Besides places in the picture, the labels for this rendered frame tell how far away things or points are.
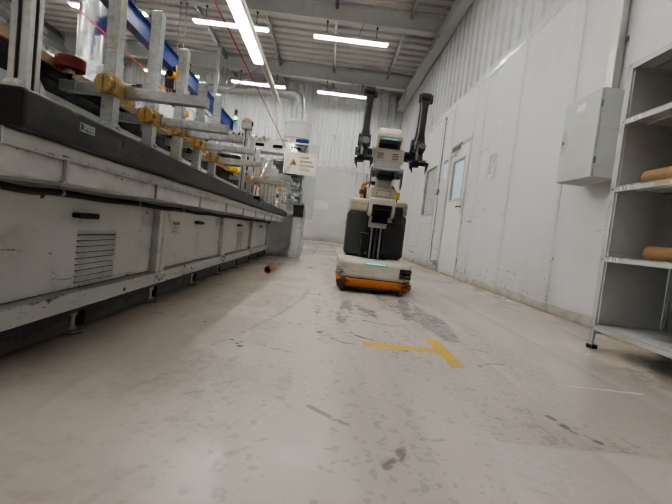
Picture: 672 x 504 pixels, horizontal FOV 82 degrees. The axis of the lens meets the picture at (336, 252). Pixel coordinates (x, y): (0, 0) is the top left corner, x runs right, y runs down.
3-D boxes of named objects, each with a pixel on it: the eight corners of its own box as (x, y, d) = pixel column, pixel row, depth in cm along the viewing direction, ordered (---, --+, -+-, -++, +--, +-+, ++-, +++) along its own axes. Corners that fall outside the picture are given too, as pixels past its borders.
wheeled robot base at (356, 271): (334, 276, 387) (337, 251, 386) (397, 283, 388) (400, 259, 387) (334, 286, 320) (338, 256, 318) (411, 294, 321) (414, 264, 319)
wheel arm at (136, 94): (209, 112, 119) (210, 98, 118) (205, 109, 115) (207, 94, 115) (65, 95, 117) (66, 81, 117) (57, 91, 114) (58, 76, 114)
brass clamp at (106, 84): (136, 107, 121) (138, 91, 121) (113, 92, 108) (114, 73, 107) (117, 105, 121) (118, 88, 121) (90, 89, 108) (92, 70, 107)
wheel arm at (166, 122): (229, 137, 144) (230, 125, 143) (226, 135, 140) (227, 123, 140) (110, 123, 142) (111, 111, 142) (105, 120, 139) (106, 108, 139)
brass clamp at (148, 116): (168, 132, 146) (170, 119, 146) (152, 122, 133) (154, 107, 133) (152, 130, 146) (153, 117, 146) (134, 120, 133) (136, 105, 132)
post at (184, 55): (180, 166, 164) (191, 51, 162) (177, 165, 161) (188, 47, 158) (172, 165, 164) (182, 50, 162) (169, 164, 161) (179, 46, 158)
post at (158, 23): (154, 151, 139) (166, 14, 137) (150, 149, 136) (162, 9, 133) (145, 149, 139) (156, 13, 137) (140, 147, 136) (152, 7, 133)
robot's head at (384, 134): (375, 142, 334) (378, 126, 323) (399, 145, 334) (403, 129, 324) (375, 150, 324) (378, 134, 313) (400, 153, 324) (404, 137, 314)
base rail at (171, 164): (286, 216, 587) (287, 210, 586) (22, 126, 77) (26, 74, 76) (281, 216, 586) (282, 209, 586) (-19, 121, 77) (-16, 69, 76)
